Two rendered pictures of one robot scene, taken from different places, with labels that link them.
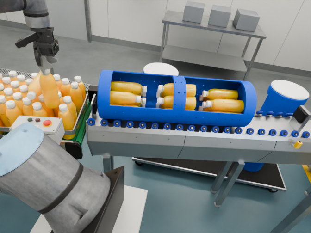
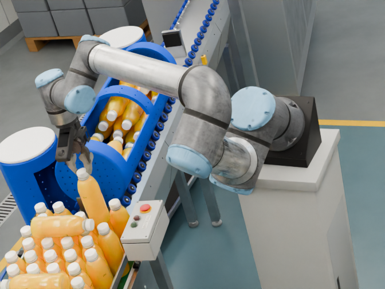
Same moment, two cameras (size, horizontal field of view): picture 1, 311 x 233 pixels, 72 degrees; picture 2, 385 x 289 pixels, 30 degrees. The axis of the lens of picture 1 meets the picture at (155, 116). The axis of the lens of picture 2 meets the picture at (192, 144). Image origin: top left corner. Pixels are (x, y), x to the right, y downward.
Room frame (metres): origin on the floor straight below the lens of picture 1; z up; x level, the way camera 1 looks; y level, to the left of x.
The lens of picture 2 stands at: (-0.41, 2.19, 2.55)
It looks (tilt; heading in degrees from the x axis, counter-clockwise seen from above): 32 degrees down; 298
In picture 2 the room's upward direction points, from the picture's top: 16 degrees counter-clockwise
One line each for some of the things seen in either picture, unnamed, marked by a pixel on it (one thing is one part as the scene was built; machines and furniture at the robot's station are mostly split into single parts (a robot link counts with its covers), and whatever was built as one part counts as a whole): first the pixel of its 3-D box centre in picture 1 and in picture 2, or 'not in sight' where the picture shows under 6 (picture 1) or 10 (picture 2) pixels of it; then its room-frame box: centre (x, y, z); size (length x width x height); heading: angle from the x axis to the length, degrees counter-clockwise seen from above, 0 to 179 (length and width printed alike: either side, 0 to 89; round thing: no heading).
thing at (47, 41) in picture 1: (44, 40); (71, 133); (0.88, 0.52, 1.43); 0.09 x 0.08 x 0.12; 96
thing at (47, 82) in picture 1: (49, 89); (91, 198); (0.87, 0.55, 1.19); 0.07 x 0.07 x 0.19
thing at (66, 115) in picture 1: (66, 122); (122, 226); (0.84, 0.48, 1.00); 0.07 x 0.07 x 0.19
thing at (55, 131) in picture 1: (39, 130); (145, 229); (0.71, 0.55, 1.05); 0.20 x 0.10 x 0.10; 96
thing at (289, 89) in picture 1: (289, 89); (118, 38); (1.52, -1.02, 1.03); 0.28 x 0.28 x 0.01
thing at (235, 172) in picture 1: (227, 185); (204, 180); (1.07, -0.67, 0.31); 0.06 x 0.06 x 0.63; 6
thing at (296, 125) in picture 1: (298, 119); (173, 44); (1.17, -0.95, 1.00); 0.10 x 0.04 x 0.15; 6
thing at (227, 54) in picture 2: not in sight; (235, 88); (1.18, -1.65, 0.31); 0.06 x 0.06 x 0.63; 6
